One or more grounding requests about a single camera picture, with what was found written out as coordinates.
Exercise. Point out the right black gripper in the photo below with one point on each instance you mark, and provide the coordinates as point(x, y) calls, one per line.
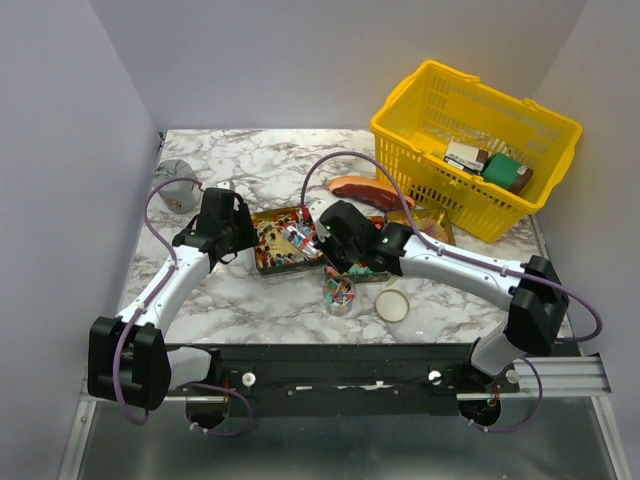
point(344, 266)

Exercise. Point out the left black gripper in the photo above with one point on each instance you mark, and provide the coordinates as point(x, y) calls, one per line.
point(248, 239)

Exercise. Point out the tin of star candies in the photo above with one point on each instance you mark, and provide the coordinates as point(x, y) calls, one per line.
point(358, 273)

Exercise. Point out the metal candy scoop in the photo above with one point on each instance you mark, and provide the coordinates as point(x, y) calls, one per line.
point(302, 236)

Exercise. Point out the tin of lollipops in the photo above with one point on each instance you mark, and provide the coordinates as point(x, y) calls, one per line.
point(274, 254)

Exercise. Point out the round jar lid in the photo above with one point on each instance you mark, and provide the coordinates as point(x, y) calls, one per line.
point(392, 305)

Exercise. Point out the tin of popsicle gummies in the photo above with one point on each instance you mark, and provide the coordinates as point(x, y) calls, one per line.
point(433, 222)

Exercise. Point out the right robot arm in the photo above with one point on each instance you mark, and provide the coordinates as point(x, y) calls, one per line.
point(530, 293)

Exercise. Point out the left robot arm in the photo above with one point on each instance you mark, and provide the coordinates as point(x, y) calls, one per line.
point(150, 310)

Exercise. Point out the small glass jar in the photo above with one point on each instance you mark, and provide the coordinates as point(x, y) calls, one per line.
point(339, 295)

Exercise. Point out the fake bacon slab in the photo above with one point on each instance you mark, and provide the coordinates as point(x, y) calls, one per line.
point(365, 190)

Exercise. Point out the black white packet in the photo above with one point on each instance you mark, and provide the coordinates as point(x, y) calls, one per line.
point(466, 157)

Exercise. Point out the yellow shopping basket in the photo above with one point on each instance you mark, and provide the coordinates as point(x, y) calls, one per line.
point(437, 105)

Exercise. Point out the green box in basket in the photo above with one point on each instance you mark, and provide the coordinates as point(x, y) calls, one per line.
point(503, 171)

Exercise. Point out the brown chocolate bar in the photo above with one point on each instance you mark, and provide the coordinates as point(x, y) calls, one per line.
point(522, 178)

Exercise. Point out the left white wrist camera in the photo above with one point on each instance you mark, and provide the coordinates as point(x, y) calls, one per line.
point(227, 185)

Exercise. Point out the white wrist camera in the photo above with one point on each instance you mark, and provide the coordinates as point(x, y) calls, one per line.
point(227, 185)
point(315, 209)

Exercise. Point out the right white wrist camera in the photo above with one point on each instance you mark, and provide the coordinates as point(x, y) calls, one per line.
point(315, 209)

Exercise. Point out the grey drawstring pouch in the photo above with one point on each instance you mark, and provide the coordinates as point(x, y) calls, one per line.
point(182, 194)

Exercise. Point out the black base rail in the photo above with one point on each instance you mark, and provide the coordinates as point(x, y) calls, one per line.
point(302, 380)

